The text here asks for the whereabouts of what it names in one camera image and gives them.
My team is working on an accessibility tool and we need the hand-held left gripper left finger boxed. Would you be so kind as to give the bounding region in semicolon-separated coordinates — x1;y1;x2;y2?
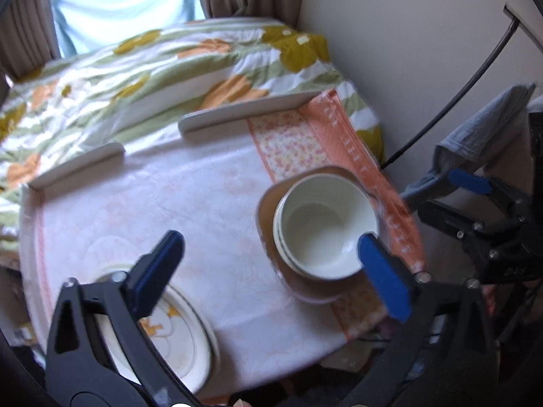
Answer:
44;230;200;407

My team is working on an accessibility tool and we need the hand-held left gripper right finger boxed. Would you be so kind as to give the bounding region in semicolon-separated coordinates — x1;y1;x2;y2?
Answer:
339;232;503;407

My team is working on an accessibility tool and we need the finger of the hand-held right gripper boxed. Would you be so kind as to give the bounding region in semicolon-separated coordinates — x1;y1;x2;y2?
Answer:
417;200;497;262
449;169;532;226

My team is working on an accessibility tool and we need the small plate with cartoon print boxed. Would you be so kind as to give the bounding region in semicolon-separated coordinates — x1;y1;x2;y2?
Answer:
102;286;213;391

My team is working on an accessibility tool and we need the plain cream bowl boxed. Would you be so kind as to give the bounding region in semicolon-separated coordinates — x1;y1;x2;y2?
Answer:
280;175;380;280

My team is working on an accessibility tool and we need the large white plate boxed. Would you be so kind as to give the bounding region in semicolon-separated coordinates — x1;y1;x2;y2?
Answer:
91;263;221;395

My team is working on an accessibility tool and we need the cream bowl with cartoon print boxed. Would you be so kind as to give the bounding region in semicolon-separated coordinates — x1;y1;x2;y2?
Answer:
273;178;370;281

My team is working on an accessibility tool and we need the grey cloth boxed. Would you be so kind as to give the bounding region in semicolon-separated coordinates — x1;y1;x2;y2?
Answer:
401;84;537;202

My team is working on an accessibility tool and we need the pale tablecloth with orange border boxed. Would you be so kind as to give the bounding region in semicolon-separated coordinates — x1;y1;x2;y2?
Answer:
19;89;427;344

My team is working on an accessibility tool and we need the floral quilted blanket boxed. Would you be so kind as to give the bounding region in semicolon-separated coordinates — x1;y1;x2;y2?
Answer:
0;18;385;270

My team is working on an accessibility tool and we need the black cable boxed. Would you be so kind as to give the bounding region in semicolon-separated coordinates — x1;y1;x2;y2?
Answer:
379;6;522;170

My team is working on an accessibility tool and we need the short white table rail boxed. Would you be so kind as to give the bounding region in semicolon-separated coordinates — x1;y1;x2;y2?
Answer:
27;142;127;191

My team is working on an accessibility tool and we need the long white table rail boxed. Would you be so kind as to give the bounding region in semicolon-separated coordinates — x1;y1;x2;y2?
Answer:
178;91;318;136

